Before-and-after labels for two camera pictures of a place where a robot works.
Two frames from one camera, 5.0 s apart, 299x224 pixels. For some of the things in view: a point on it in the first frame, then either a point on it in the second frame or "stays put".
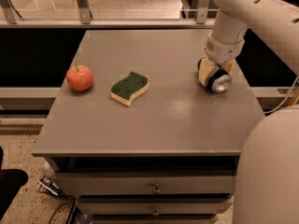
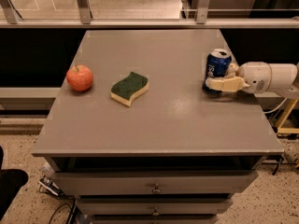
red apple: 79,77 stays put
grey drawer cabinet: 135,137 stays put
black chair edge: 11,180 stays put
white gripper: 222,51 to 255,76
